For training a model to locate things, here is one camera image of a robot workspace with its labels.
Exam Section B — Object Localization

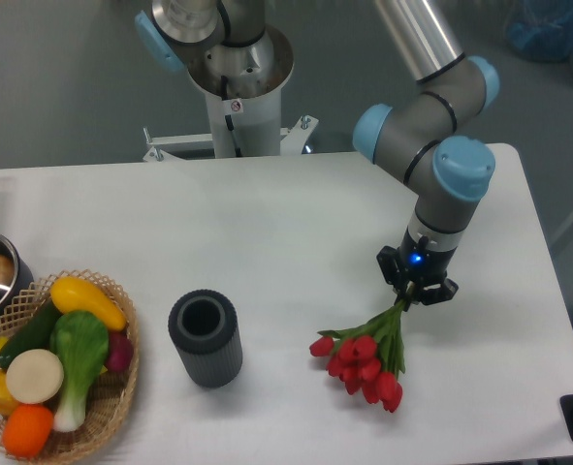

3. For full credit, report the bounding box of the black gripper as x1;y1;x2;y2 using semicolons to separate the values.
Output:
376;232;459;306

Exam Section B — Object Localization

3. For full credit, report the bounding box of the red tulip bouquet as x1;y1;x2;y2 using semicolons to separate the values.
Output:
309;297;410;413

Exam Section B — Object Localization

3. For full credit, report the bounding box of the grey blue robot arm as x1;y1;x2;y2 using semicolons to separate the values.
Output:
135;1;499;305

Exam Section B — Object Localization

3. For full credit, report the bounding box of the dark grey ribbed vase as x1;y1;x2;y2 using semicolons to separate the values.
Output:
168;289;243;388

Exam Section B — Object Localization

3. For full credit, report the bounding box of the blue plastic bag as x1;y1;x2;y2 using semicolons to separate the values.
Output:
503;1;573;73

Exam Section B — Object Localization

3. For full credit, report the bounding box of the purple red radish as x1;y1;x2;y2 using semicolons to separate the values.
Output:
104;332;134;373

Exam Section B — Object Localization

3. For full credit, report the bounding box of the woven wicker basket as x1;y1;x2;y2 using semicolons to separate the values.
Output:
0;269;140;464

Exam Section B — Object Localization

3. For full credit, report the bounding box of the green bok choy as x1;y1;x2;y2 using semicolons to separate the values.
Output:
49;310;109;433

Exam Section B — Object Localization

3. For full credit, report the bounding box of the yellow squash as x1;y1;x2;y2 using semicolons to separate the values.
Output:
49;276;127;331

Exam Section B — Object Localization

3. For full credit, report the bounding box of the dark green cucumber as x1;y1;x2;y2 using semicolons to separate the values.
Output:
0;300;62;370

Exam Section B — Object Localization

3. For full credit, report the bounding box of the orange fruit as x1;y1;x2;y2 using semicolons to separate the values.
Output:
2;404;53;458

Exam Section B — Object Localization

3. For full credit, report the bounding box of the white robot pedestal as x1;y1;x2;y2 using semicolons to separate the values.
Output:
141;25;319;161

